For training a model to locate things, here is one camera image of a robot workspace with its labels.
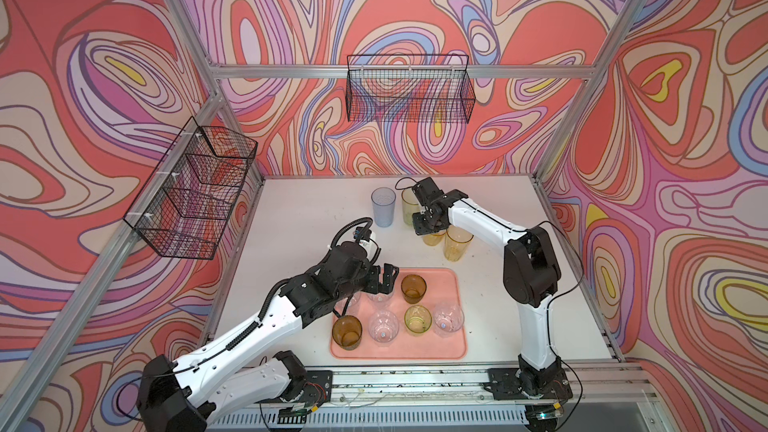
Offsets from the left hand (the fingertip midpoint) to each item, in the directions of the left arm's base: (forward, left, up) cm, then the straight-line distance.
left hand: (388, 267), depth 74 cm
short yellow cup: (+17, -15, -13) cm, 26 cm away
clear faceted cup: (-9, +1, -18) cm, 20 cm away
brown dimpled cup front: (-11, +11, -17) cm, 23 cm away
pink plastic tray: (+3, -17, -18) cm, 25 cm away
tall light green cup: (+24, -7, -5) cm, 26 cm away
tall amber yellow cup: (+10, -20, -5) cm, 23 cm away
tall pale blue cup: (+26, +1, -5) cm, 27 cm away
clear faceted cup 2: (-1, +2, -17) cm, 17 cm away
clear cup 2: (-11, +7, +4) cm, 14 cm away
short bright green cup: (-8, -8, -17) cm, 20 cm away
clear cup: (-7, -17, -18) cm, 26 cm away
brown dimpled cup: (+1, -7, -16) cm, 18 cm away
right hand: (+19, -12, -12) cm, 26 cm away
